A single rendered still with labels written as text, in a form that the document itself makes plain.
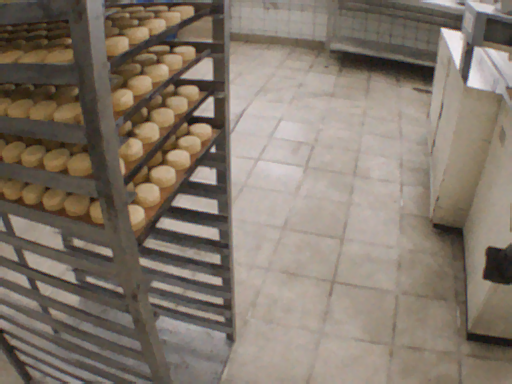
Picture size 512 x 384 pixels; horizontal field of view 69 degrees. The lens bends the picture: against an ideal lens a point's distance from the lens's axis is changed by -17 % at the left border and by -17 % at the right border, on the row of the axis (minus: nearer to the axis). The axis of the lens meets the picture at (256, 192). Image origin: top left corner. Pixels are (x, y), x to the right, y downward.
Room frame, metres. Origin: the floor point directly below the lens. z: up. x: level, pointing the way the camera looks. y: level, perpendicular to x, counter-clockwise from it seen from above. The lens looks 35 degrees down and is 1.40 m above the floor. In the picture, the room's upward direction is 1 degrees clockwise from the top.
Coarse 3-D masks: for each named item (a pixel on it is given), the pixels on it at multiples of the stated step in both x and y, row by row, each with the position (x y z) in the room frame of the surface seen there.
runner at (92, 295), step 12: (0, 264) 0.59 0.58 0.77; (12, 264) 0.58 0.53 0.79; (36, 276) 0.56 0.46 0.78; (48, 276) 0.55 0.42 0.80; (60, 288) 0.54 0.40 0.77; (72, 288) 0.53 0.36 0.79; (84, 288) 0.55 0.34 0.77; (96, 300) 0.51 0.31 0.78; (108, 300) 0.50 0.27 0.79; (120, 300) 0.53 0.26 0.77; (156, 312) 0.50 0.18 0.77
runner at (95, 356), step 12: (0, 312) 0.65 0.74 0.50; (12, 324) 0.62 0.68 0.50; (24, 324) 0.60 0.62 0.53; (48, 336) 0.58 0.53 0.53; (72, 348) 0.56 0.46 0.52; (84, 348) 0.57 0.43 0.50; (96, 360) 0.54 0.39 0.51; (108, 360) 0.55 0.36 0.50; (132, 372) 0.51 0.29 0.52; (144, 372) 0.52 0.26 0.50
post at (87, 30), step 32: (96, 0) 0.47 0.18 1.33; (96, 32) 0.46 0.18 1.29; (96, 64) 0.46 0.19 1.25; (96, 96) 0.45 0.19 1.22; (96, 128) 0.45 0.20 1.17; (96, 160) 0.45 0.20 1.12; (128, 224) 0.47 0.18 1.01; (128, 256) 0.45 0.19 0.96; (128, 288) 0.45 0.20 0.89; (160, 352) 0.47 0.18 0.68
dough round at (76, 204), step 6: (66, 198) 0.58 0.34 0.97; (72, 198) 0.58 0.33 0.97; (78, 198) 0.58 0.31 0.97; (84, 198) 0.58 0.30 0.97; (66, 204) 0.56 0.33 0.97; (72, 204) 0.56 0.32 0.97; (78, 204) 0.56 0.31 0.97; (84, 204) 0.56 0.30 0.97; (90, 204) 0.58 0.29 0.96; (66, 210) 0.56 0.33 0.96; (72, 210) 0.55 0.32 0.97; (78, 210) 0.55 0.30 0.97; (84, 210) 0.56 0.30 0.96
